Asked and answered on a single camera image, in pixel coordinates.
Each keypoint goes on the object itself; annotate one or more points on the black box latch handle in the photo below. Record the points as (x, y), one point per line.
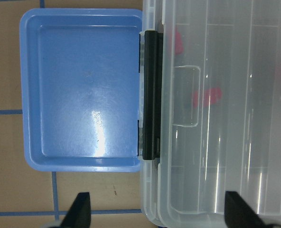
(151, 61)

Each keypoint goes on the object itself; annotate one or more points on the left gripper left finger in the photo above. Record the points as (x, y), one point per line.
(79, 214)

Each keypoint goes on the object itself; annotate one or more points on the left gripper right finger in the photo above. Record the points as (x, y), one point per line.
(238, 214)

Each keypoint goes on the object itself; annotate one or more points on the clear plastic storage box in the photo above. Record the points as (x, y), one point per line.
(152, 190)

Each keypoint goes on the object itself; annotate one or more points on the red block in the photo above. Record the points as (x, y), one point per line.
(211, 96)
(178, 43)

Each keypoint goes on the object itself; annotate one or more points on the blue plastic tray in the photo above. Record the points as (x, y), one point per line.
(80, 89)

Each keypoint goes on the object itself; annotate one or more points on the clear ribbed box lid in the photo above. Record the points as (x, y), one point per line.
(226, 118)

